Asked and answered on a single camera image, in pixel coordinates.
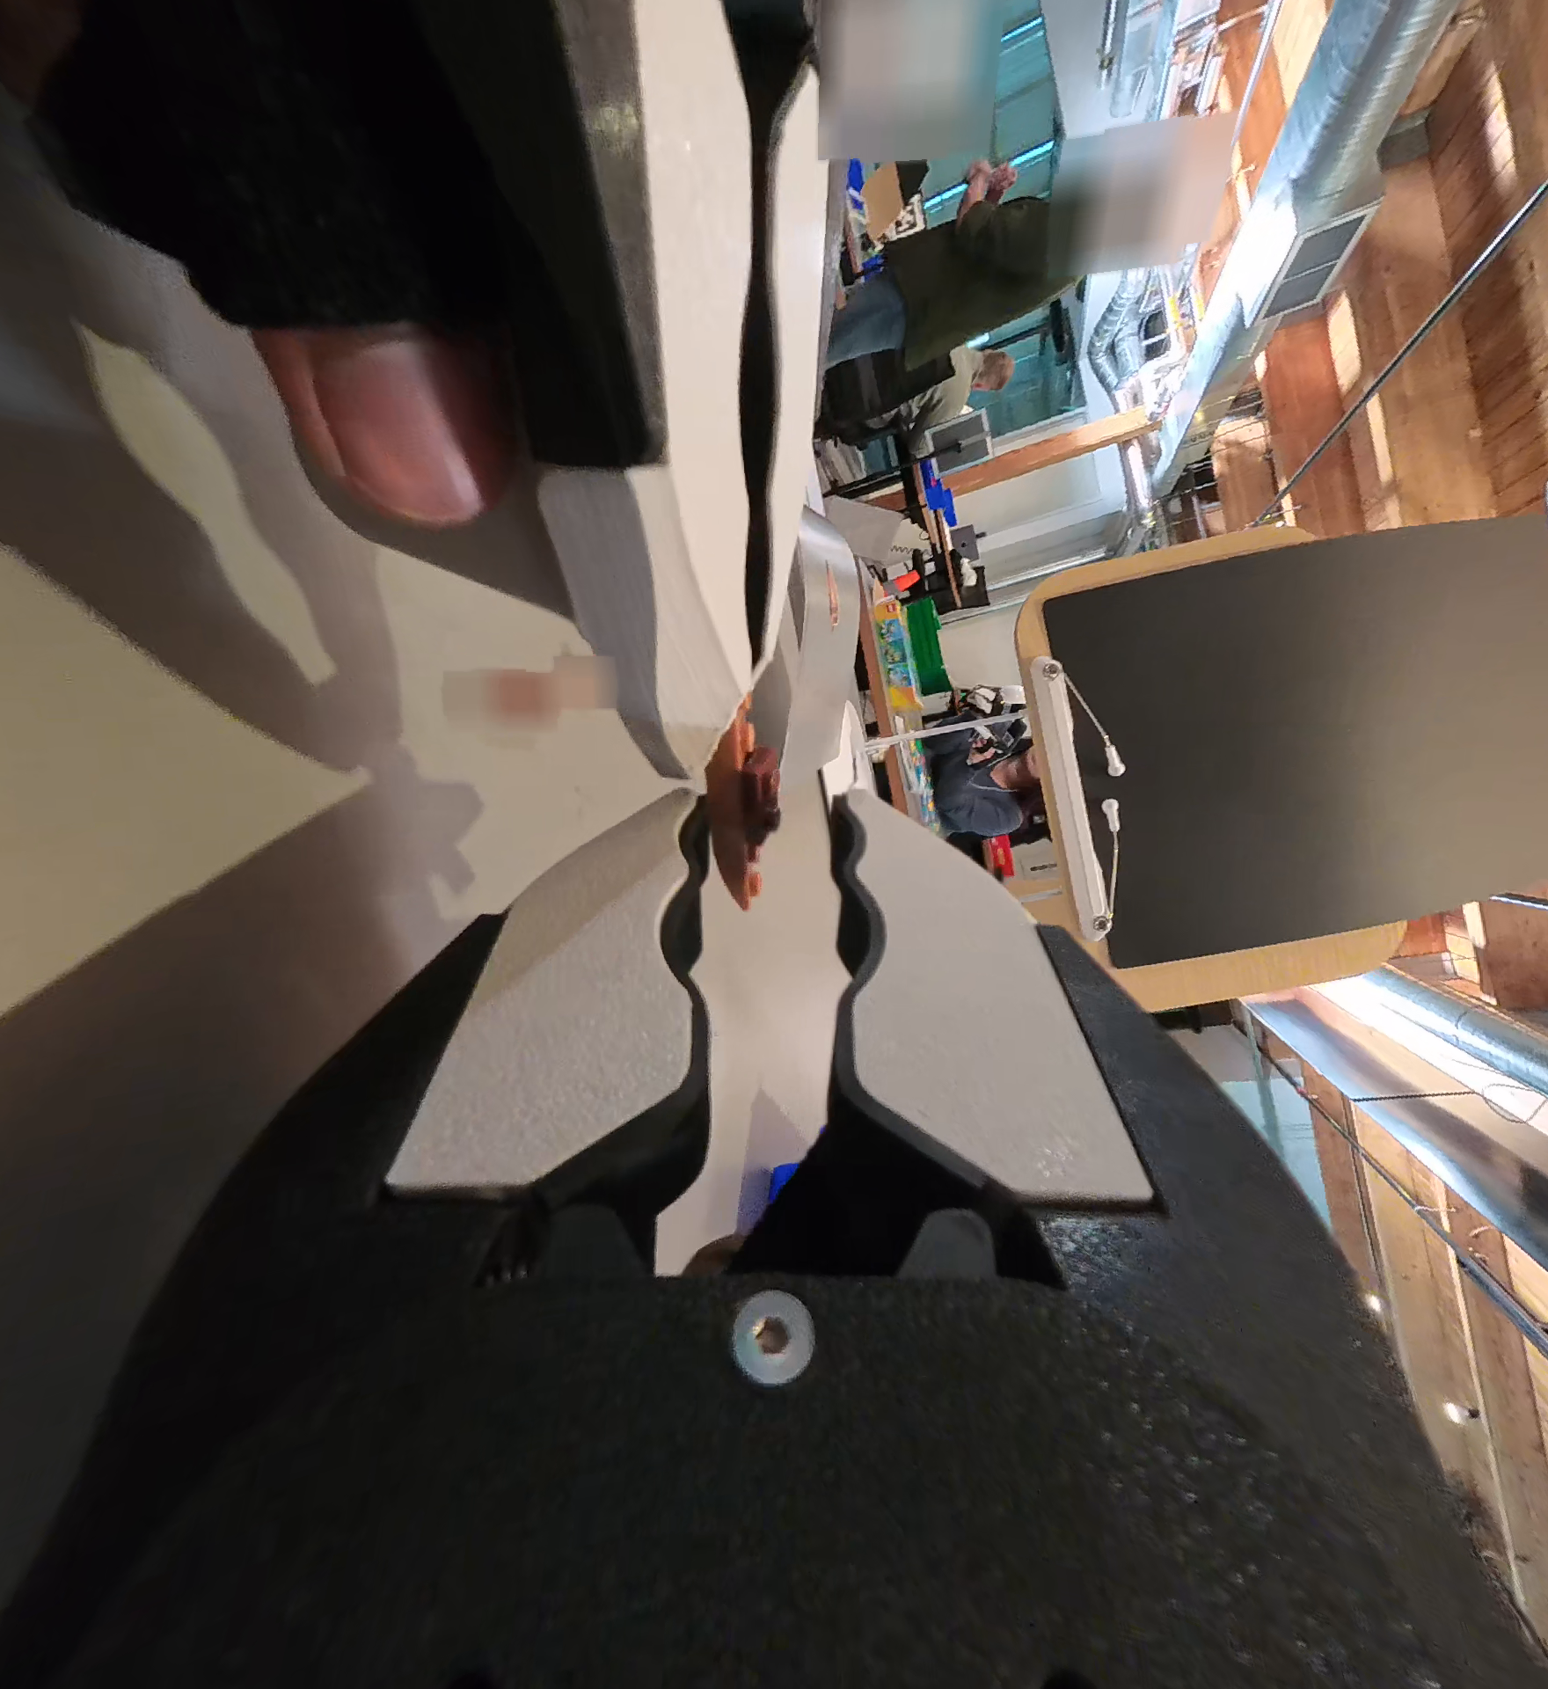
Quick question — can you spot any brown brick assembly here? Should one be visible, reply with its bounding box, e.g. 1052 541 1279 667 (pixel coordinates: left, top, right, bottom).
705 708 792 915

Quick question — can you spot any silver ventilation duct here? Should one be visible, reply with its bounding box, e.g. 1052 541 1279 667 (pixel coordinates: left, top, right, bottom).
1242 956 1548 1334
1159 0 1515 504

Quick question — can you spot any person's left hand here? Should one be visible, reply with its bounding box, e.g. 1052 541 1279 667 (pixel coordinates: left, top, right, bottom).
247 323 545 529

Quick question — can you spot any green box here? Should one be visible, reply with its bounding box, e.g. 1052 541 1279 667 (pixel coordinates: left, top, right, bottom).
873 594 962 720

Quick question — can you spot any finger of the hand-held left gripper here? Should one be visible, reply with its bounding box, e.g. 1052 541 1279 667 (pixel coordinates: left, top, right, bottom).
749 497 875 798
538 0 802 780

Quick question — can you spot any grey desk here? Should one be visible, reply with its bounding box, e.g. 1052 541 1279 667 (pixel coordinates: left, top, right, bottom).
0 0 802 1689

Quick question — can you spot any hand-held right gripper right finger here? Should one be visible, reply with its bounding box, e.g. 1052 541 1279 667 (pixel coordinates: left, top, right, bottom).
829 793 1162 1220

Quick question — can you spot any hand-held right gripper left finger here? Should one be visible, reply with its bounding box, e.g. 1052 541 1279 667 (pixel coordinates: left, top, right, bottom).
386 788 715 1220

